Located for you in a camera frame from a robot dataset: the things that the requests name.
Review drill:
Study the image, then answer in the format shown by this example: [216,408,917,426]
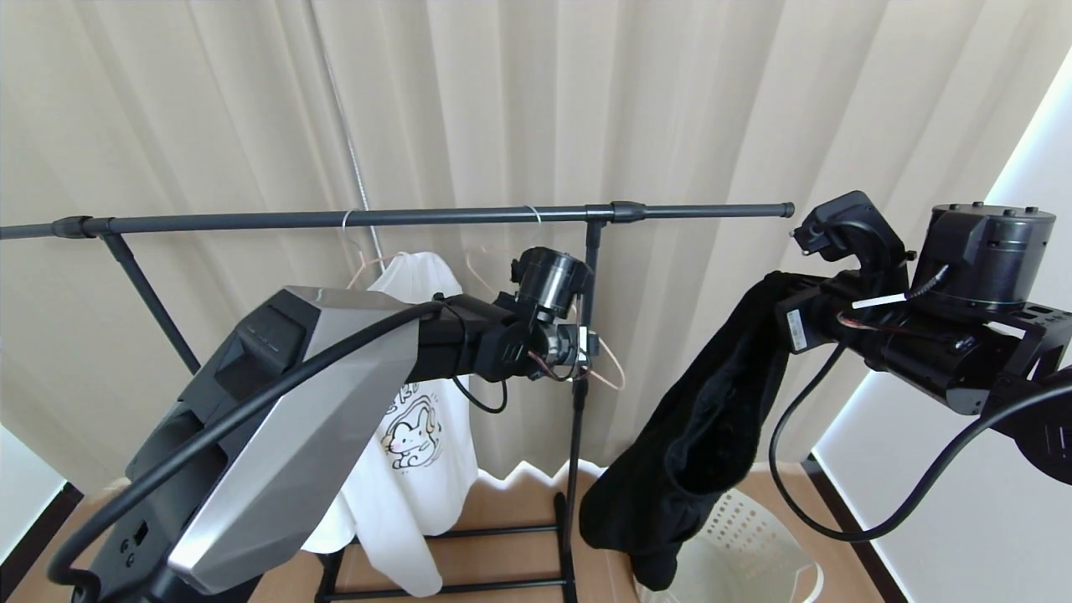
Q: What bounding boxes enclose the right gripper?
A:
[775,281,1018,415]

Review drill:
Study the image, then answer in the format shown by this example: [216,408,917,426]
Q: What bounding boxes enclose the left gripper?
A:
[536,325,599,379]

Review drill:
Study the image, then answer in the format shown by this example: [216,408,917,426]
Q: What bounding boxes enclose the pink clothes hanger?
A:
[342,209,390,291]
[465,205,626,392]

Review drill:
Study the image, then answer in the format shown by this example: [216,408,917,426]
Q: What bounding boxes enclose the black garment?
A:
[580,270,809,591]

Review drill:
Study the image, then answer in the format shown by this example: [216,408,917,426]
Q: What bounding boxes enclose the white printed shirt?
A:
[301,251,480,597]

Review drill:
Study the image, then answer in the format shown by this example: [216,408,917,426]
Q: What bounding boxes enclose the white laundry basket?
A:
[636,488,826,603]

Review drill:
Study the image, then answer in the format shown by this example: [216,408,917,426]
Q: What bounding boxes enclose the black clothes rack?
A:
[0,201,795,603]

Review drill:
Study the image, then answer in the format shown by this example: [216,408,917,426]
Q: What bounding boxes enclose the beige curtain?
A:
[0,0,1072,495]

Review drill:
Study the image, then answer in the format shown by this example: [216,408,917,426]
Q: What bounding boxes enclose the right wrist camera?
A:
[791,191,911,294]

